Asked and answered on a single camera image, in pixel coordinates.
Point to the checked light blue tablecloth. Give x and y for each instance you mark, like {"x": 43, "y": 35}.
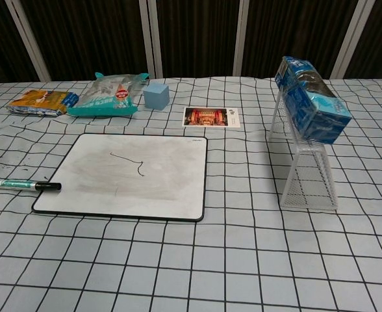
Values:
{"x": 191, "y": 260}

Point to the white whiteboard with black rim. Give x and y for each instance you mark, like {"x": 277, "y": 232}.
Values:
{"x": 129, "y": 185}

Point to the light blue cube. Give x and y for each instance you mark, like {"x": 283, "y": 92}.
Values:
{"x": 156, "y": 97}

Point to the teal and silver snack bag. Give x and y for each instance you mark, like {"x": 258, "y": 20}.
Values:
{"x": 106, "y": 97}

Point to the photo postcard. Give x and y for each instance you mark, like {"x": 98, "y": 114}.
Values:
{"x": 207, "y": 117}

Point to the white mesh rack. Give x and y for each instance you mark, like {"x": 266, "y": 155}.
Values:
{"x": 311, "y": 182}

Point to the green whiteboard marker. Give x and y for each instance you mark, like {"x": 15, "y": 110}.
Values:
{"x": 15, "y": 184}

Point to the yellow snack packet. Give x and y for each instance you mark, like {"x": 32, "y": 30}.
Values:
{"x": 38, "y": 102}

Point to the blue cookie box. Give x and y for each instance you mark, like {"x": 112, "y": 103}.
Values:
{"x": 311, "y": 100}

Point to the white screen frame post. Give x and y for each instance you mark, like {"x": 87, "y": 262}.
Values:
{"x": 244, "y": 39}
{"x": 28, "y": 42}
{"x": 348, "y": 42}
{"x": 150, "y": 39}

